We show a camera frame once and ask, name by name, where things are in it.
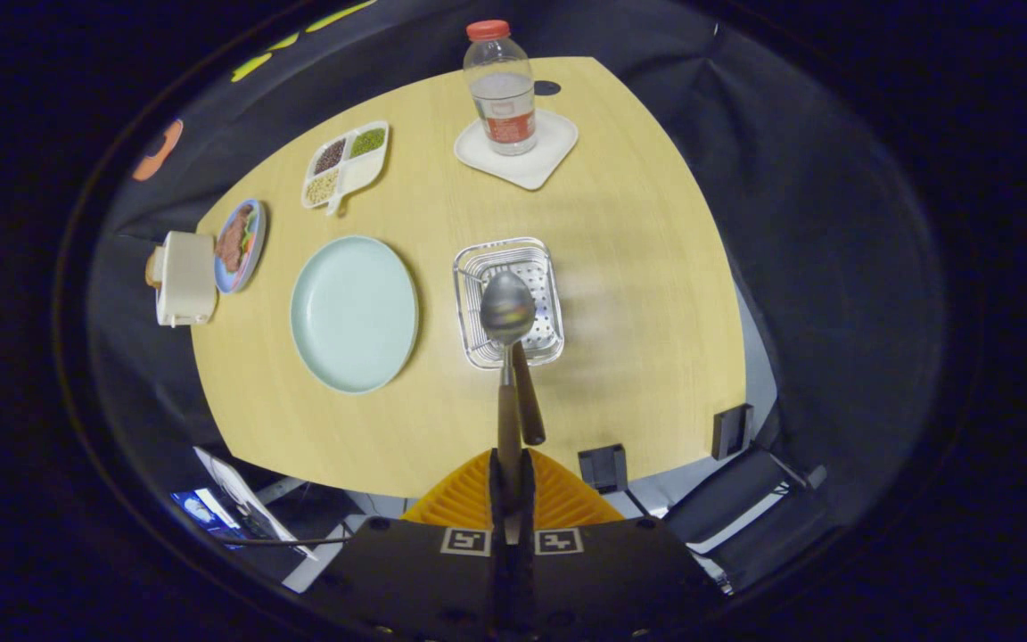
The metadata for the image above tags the clear bottle with red cap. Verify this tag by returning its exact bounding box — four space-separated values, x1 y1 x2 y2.
463 20 538 157

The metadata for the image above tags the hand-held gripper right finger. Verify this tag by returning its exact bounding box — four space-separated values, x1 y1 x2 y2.
513 449 719 642

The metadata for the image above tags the wooden handled metal fork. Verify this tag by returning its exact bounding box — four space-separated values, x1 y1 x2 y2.
510 339 547 447

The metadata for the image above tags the blue lit screen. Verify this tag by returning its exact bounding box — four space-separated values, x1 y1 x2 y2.
170 488 247 549

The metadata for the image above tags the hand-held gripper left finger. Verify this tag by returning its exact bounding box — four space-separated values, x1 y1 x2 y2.
304 449 514 642

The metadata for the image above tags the black table clamp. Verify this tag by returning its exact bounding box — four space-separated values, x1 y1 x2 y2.
578 443 629 494
712 403 755 460

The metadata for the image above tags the white divided dish with grains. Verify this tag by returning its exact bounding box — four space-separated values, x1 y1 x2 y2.
301 121 390 217

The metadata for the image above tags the cream toaster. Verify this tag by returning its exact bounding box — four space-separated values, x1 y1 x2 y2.
155 231 218 328

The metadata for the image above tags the pale green plate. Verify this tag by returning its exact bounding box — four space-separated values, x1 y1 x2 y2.
290 235 421 395

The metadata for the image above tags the white square coaster tray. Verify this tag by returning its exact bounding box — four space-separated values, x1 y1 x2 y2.
454 109 579 192

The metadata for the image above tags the wooden handled metal spoon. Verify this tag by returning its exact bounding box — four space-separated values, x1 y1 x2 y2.
480 270 538 545

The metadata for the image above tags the black cable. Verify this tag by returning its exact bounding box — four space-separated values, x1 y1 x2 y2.
219 533 354 547

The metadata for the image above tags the white paper sheet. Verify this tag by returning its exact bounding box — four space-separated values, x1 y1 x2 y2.
193 446 318 561

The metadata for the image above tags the perforated metal basket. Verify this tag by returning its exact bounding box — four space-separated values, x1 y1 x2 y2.
453 236 565 371

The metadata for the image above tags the small blue plate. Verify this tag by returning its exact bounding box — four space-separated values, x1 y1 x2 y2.
213 199 267 295

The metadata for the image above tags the brown meat slice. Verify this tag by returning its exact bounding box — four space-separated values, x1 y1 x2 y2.
217 204 253 273

